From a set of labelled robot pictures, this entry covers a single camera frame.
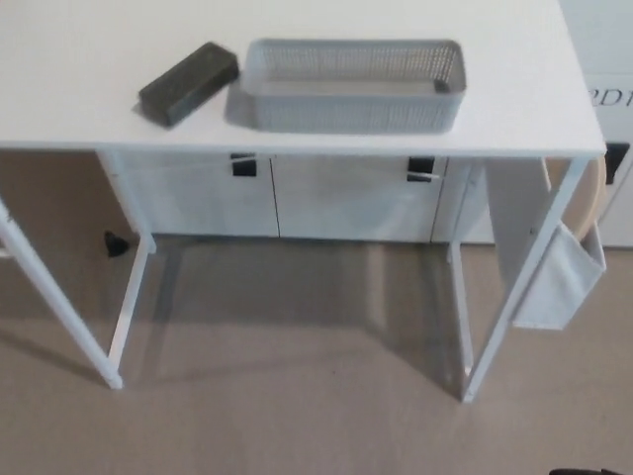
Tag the black rectangular panel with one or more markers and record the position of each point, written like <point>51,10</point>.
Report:
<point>616,164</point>

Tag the grey perforated plastic basket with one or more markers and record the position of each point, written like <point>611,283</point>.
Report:
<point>346,106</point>

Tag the dark grey board eraser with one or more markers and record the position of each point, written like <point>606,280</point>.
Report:
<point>190,81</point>

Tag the white cabinet row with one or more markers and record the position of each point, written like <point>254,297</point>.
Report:
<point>346,208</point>

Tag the black floor door stop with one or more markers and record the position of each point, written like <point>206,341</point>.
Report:
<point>117,245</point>

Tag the white fabric side pouch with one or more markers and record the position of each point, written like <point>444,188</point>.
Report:
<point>559,287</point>

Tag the beige round wooden stool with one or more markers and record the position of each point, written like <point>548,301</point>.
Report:
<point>596,198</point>

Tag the white box with lettering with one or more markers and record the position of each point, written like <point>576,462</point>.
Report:
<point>613,114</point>

